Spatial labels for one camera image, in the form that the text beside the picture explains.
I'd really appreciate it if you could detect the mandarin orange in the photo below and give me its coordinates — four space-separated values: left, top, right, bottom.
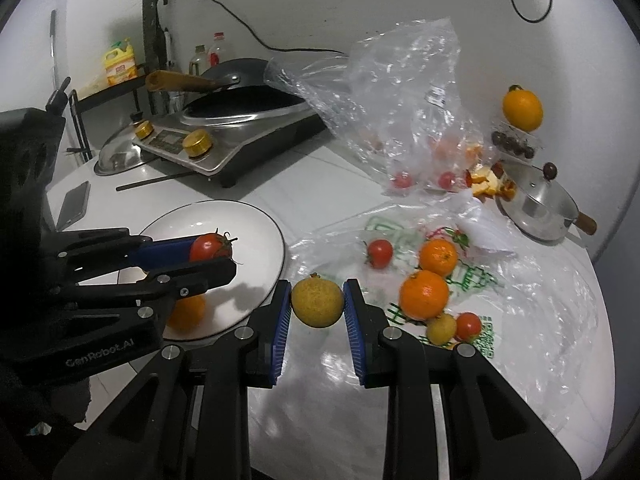
399 270 449 322
418 238 458 278
167 295 206 333

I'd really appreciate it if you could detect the cherry tomato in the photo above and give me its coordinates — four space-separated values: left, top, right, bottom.
367 238 394 270
454 312 483 342
189 231 236 262

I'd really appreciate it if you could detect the yellow small fruit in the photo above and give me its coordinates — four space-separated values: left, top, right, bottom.
291 273 344 328
426 313 457 347

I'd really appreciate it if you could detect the smartphone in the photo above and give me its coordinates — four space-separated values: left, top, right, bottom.
56 181 91 231

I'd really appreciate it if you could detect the black chopstick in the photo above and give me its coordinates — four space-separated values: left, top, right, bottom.
115 171 196 192

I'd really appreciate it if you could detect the white round plate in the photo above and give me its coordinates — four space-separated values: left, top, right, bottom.
141 200 285 342

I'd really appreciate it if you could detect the steel wok lid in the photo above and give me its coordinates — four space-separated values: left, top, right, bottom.
93 117 155 177

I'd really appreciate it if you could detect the black shelf rack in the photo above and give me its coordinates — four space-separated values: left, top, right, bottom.
66 63 149 162

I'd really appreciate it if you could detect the induction cooker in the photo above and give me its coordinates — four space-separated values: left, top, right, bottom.
134 110 324 188

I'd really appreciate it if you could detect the printed plastic bag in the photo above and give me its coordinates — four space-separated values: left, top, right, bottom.
285 194 598 431

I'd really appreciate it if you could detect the yellow detergent bottle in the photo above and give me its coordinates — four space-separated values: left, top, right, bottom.
103 38 138 87

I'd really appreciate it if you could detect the black wok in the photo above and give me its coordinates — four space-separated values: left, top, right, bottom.
145 58 310 126

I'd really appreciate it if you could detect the oil bottle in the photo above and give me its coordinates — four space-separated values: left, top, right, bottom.
188 44 209 76

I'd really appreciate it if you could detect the black umbrella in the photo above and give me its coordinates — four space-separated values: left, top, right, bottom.
142 0 168 72

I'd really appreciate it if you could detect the small steel saucepan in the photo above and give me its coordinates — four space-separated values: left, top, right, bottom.
498 162 598 244

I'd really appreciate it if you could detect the red label bottle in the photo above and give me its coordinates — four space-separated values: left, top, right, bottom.
207 32 233 67

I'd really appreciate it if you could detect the orange peel pile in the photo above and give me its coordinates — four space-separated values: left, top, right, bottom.
464 159 516 202

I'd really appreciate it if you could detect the clear plastic bag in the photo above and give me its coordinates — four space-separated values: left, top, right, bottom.
265 18 497 195

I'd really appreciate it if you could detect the clear box of dates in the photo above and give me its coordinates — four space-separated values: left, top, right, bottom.
490 120 542 162

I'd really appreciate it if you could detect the large orange on box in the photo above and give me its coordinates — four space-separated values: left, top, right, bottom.
502 84 544 132

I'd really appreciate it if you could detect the black cooker power cable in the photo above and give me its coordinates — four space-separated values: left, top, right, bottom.
192 0 352 57

